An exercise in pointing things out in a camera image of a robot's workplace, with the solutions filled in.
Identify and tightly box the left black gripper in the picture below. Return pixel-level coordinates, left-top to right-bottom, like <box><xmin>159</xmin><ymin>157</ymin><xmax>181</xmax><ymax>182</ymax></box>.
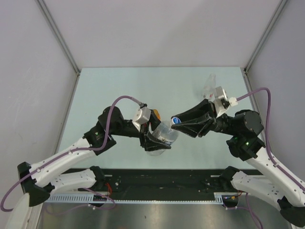
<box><xmin>110</xmin><ymin>110</ymin><xmax>173</xmax><ymax>152</ymax></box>

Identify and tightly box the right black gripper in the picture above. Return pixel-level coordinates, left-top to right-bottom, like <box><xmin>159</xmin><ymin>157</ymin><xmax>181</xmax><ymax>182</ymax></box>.
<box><xmin>169</xmin><ymin>98</ymin><xmax>237</xmax><ymax>137</ymax></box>

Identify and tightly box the blue labeled water bottle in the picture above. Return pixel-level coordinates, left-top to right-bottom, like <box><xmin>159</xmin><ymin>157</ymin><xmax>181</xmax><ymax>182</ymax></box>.
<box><xmin>149</xmin><ymin>119</ymin><xmax>180</xmax><ymax>146</ymax></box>

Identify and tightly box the small orange juice bottle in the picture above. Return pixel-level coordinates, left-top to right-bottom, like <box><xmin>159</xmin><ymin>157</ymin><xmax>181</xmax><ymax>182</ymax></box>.
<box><xmin>153</xmin><ymin>109</ymin><xmax>161</xmax><ymax>120</ymax></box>

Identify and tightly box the blue bottle cap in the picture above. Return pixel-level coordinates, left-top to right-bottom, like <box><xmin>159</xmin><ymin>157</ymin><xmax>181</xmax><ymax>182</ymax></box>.
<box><xmin>171</xmin><ymin>117</ymin><xmax>181</xmax><ymax>125</ymax></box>

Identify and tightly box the clear unlabeled plastic bottle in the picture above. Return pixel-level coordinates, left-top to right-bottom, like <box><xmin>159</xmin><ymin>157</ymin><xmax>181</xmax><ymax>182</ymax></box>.
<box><xmin>202</xmin><ymin>73</ymin><xmax>216</xmax><ymax>100</ymax></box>

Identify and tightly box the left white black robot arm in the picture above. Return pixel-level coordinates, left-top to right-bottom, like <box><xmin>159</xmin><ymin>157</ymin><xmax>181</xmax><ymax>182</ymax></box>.
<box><xmin>17</xmin><ymin>106</ymin><xmax>173</xmax><ymax>207</ymax></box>

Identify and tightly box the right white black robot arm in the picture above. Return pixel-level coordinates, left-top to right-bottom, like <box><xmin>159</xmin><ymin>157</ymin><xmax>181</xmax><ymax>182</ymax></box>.
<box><xmin>172</xmin><ymin>97</ymin><xmax>305</xmax><ymax>228</ymax></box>

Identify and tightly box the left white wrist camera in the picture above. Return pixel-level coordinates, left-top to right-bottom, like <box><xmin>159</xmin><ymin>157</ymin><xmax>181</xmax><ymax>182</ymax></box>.
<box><xmin>132</xmin><ymin>106</ymin><xmax>152</xmax><ymax>131</ymax></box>

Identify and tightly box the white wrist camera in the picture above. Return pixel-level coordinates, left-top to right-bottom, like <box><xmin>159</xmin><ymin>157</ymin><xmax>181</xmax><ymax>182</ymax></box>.
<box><xmin>132</xmin><ymin>106</ymin><xmax>152</xmax><ymax>131</ymax></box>
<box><xmin>213</xmin><ymin>86</ymin><xmax>238</xmax><ymax>118</ymax></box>

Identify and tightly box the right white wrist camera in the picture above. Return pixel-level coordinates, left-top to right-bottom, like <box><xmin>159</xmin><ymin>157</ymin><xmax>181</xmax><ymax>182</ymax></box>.
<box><xmin>213</xmin><ymin>86</ymin><xmax>238</xmax><ymax>118</ymax></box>

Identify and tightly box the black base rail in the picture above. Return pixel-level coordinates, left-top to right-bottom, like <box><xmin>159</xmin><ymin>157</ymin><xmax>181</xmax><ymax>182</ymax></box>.
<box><xmin>90</xmin><ymin>168</ymin><xmax>238</xmax><ymax>196</ymax></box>

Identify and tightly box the slotted cable duct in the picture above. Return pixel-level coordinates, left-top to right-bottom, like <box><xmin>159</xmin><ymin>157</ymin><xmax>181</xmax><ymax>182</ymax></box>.
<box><xmin>46</xmin><ymin>193</ymin><xmax>238</xmax><ymax>205</ymax></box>

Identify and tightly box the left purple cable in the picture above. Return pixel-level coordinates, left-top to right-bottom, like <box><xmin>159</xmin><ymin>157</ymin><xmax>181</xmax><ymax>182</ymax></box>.
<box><xmin>0</xmin><ymin>95</ymin><xmax>143</xmax><ymax>212</ymax></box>

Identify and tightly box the right aluminium frame post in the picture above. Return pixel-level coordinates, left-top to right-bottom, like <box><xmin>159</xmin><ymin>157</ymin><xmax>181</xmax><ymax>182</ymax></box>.
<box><xmin>243</xmin><ymin>0</ymin><xmax>290</xmax><ymax>74</ymax></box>

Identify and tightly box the aluminium frame post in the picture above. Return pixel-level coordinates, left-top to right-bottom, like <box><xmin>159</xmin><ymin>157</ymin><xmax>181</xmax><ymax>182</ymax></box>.
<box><xmin>243</xmin><ymin>0</ymin><xmax>290</xmax><ymax>74</ymax></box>
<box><xmin>35</xmin><ymin>0</ymin><xmax>80</xmax><ymax>75</ymax></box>

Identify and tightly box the left aluminium frame post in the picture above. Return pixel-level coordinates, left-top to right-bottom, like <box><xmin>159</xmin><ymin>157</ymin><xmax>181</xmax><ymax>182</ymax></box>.
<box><xmin>35</xmin><ymin>0</ymin><xmax>80</xmax><ymax>75</ymax></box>

